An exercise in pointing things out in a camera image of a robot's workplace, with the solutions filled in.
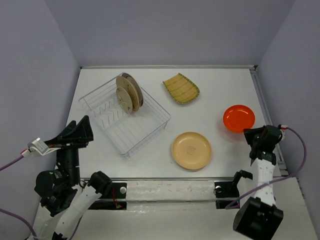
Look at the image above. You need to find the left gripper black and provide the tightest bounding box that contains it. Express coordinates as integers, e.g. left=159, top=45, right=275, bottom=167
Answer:
left=46, top=113, right=96, bottom=184

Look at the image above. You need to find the orange round plate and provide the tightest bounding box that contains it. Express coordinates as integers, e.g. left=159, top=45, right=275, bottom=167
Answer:
left=222, top=104, right=256, bottom=133

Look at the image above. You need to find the small beige flower plate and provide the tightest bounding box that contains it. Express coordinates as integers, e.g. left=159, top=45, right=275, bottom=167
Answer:
left=116, top=86, right=133, bottom=113

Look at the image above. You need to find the beige floral square plate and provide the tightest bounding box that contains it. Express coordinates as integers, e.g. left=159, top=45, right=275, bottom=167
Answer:
left=115, top=75, right=140, bottom=111

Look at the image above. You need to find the green rimmed white plate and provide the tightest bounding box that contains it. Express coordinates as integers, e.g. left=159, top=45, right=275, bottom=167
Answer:
left=121, top=73, right=144, bottom=107

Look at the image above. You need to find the yellow bamboo pattern plate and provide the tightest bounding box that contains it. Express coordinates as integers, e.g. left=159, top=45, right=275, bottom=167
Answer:
left=162, top=73, right=200, bottom=105

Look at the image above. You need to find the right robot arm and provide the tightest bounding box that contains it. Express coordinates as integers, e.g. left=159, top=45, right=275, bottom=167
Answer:
left=233, top=125, right=284, bottom=240

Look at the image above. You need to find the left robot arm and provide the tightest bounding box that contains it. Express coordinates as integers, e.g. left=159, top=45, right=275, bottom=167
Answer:
left=22, top=115, right=112, bottom=240

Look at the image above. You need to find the large yellow round plate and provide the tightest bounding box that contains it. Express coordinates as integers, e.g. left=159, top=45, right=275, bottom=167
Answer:
left=171, top=132, right=213, bottom=171

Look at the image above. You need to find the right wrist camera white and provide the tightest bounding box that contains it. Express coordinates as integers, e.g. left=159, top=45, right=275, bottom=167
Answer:
left=278, top=124, right=288, bottom=139

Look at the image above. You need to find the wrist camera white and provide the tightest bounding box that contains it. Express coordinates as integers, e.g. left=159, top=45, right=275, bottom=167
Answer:
left=20, top=137, right=60, bottom=158
left=278, top=124, right=288, bottom=139

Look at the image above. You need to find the clear wire dish rack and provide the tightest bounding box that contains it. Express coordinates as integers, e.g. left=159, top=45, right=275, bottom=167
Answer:
left=79, top=72, right=171, bottom=158

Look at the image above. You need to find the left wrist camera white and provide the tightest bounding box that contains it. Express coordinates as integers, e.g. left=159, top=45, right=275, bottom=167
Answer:
left=20, top=137, right=60, bottom=158

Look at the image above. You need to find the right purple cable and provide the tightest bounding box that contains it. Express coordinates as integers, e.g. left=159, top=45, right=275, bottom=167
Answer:
left=224, top=126, right=307, bottom=210

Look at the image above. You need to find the purple cable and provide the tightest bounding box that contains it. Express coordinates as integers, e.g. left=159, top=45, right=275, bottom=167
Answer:
left=0, top=152, right=41, bottom=238
left=224, top=126, right=307, bottom=210

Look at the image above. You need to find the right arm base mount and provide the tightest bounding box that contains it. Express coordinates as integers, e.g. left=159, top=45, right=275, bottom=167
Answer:
left=213, top=180, right=240, bottom=209

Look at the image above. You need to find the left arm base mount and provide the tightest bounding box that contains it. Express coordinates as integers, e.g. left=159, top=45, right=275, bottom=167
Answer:
left=89, top=181, right=127, bottom=211

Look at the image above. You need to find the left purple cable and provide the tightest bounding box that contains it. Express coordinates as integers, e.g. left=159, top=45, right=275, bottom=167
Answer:
left=0, top=152, right=41, bottom=238

